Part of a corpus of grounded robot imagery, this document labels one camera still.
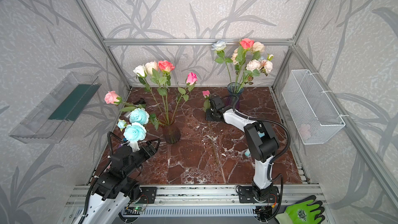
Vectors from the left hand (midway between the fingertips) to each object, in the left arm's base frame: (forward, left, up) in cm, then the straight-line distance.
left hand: (160, 138), depth 76 cm
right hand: (+23, -24, -9) cm, 34 cm away
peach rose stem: (+40, -38, +19) cm, 58 cm away
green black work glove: (-28, -67, -12) cm, 74 cm away
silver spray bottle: (+35, +24, -15) cm, 45 cm away
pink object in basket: (+1, -69, +7) cm, 69 cm away
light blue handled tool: (-2, -46, -13) cm, 48 cm away
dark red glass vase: (+8, -3, -10) cm, 13 cm away
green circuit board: (-28, +8, -15) cm, 33 cm away
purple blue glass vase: (+31, -40, +2) cm, 51 cm away
